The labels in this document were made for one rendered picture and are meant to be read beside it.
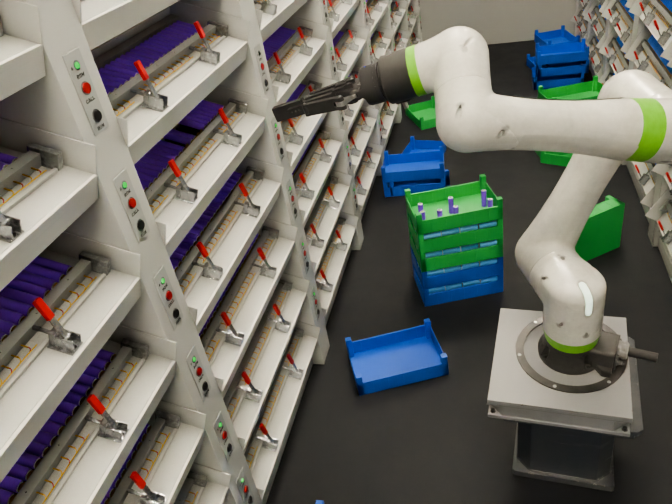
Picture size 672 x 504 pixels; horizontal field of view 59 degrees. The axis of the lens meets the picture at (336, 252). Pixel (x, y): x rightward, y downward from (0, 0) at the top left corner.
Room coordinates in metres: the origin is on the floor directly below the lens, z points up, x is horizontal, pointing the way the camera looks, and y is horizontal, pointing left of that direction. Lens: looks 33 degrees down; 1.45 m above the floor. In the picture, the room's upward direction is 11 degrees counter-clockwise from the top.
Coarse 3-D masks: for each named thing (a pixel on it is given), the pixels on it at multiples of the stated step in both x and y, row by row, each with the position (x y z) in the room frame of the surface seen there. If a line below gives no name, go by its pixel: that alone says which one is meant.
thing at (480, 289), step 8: (416, 272) 1.91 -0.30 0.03; (416, 280) 1.87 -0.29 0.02; (456, 288) 1.73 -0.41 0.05; (464, 288) 1.73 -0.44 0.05; (472, 288) 1.73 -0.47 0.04; (480, 288) 1.73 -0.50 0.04; (488, 288) 1.73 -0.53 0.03; (496, 288) 1.73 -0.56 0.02; (424, 296) 1.73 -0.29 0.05; (432, 296) 1.73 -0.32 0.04; (440, 296) 1.73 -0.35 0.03; (448, 296) 1.73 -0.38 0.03; (456, 296) 1.73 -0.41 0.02; (464, 296) 1.73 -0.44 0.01; (472, 296) 1.73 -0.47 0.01; (424, 304) 1.74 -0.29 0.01; (432, 304) 1.73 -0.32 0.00
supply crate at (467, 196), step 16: (480, 176) 1.92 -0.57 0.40; (432, 192) 1.93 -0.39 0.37; (448, 192) 1.93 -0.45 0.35; (464, 192) 1.93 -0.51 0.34; (480, 192) 1.92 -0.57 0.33; (416, 208) 1.91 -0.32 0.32; (432, 208) 1.88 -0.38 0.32; (448, 208) 1.86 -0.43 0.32; (464, 208) 1.84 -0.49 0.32; (480, 208) 1.82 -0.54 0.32; (496, 208) 1.73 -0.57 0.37; (416, 224) 1.74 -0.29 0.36; (432, 224) 1.73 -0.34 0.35; (448, 224) 1.73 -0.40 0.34; (464, 224) 1.73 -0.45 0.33
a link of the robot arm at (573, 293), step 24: (552, 264) 1.07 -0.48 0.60; (576, 264) 1.05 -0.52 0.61; (552, 288) 1.01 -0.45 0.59; (576, 288) 0.98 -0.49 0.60; (600, 288) 0.98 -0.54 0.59; (552, 312) 1.00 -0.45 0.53; (576, 312) 0.96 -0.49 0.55; (600, 312) 0.97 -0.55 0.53; (552, 336) 1.00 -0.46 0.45; (576, 336) 0.97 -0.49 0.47
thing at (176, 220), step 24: (216, 96) 1.56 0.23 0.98; (240, 96) 1.54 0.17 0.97; (240, 120) 1.49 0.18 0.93; (264, 120) 1.52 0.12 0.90; (240, 144) 1.36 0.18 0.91; (192, 168) 1.23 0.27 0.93; (216, 168) 1.24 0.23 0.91; (168, 192) 1.13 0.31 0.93; (216, 192) 1.21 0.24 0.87; (168, 216) 1.04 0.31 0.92; (192, 216) 1.08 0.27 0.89; (168, 240) 0.97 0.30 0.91
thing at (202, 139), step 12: (228, 108) 1.49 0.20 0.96; (216, 120) 1.42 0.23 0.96; (204, 132) 1.35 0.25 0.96; (192, 144) 1.29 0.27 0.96; (204, 144) 1.33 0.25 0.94; (180, 156) 1.23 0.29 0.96; (192, 156) 1.26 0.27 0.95; (168, 168) 1.18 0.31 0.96; (180, 168) 1.20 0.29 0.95; (156, 180) 1.13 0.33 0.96; (168, 180) 1.14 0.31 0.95; (156, 192) 1.09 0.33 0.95
